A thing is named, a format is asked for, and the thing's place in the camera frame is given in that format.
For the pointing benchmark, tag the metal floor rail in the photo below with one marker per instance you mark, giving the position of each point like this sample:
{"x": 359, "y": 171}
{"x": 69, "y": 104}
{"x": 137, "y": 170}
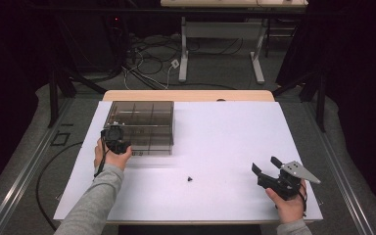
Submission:
{"x": 29, "y": 169}
{"x": 339, "y": 173}

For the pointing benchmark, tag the black metal stand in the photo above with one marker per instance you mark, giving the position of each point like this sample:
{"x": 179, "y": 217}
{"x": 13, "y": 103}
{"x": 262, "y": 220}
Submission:
{"x": 54, "y": 104}
{"x": 321, "y": 104}

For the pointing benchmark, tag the smoky clear drawer cabinet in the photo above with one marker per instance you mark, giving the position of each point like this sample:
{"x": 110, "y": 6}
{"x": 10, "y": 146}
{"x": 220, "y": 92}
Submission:
{"x": 163, "y": 107}

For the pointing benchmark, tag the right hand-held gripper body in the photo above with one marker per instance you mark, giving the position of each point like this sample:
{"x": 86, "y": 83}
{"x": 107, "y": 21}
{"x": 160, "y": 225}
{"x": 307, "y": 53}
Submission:
{"x": 298, "y": 173}

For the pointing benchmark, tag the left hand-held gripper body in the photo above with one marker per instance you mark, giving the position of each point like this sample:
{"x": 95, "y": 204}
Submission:
{"x": 114, "y": 137}

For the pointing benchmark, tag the white-legged desk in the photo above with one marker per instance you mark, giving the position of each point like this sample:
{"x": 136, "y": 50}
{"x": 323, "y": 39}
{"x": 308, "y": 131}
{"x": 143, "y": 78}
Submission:
{"x": 222, "y": 30}

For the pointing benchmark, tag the person's left hand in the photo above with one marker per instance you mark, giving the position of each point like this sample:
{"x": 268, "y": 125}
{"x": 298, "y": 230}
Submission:
{"x": 114, "y": 160}

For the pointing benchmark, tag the black equipment with red light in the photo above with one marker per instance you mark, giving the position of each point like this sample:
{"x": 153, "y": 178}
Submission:
{"x": 94, "y": 42}

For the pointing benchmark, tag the dark curtain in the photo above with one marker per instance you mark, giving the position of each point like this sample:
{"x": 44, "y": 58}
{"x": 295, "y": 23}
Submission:
{"x": 362, "y": 81}
{"x": 6, "y": 98}

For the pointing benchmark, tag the white power adapter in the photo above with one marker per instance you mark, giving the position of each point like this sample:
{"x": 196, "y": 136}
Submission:
{"x": 175, "y": 63}

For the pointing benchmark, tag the person's right hand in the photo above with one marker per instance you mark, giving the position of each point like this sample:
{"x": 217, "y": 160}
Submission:
{"x": 290, "y": 209}

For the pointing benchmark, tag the black table grommet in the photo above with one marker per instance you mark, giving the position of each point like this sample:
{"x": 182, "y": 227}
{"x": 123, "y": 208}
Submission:
{"x": 221, "y": 99}

